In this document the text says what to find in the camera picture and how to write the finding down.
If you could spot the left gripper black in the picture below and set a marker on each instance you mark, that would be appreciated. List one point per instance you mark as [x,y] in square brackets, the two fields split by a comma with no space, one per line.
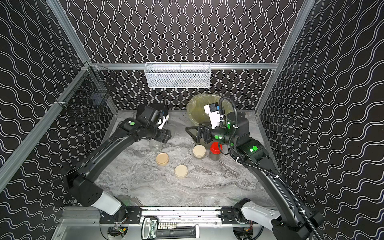
[163,135]

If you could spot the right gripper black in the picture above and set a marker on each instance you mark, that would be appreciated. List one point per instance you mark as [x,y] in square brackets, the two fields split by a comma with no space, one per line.
[204,133]

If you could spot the tan jar lid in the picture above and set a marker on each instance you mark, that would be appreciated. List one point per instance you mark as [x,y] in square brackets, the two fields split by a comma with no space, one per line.
[162,159]

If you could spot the cream jar lid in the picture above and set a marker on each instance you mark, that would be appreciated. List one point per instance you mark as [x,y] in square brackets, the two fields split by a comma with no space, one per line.
[181,171]

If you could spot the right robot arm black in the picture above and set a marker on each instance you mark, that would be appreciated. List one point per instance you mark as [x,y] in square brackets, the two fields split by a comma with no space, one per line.
[292,220]

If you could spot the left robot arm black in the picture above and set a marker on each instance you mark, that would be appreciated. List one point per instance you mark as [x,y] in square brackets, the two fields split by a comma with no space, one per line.
[80,180]

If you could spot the jar with cream lid back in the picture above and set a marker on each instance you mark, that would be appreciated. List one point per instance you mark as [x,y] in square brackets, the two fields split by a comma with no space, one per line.
[199,151]

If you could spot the jar with red lid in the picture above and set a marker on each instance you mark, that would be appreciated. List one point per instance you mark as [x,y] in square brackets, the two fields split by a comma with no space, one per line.
[215,151]

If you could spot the trash bin with yellow bag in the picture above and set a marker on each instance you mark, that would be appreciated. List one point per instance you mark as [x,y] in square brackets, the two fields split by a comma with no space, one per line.
[195,108]

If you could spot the black plastic tool case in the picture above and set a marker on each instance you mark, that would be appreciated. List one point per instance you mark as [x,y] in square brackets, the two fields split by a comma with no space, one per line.
[150,111]

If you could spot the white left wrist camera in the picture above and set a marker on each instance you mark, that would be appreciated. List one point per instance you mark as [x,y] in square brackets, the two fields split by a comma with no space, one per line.
[163,119]

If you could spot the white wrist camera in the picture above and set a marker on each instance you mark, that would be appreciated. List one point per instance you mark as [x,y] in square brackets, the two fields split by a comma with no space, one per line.
[213,111]
[163,119]

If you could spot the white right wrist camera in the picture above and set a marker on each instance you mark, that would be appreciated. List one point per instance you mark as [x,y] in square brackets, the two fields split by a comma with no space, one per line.
[213,111]

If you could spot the white wire mesh basket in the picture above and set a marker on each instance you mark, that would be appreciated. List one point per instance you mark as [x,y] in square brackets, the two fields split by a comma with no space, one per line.
[176,75]

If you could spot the black wire basket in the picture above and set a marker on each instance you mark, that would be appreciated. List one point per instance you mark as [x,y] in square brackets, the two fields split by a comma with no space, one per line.
[88,100]

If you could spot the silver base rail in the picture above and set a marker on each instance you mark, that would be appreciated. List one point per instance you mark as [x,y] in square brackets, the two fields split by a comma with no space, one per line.
[181,216]

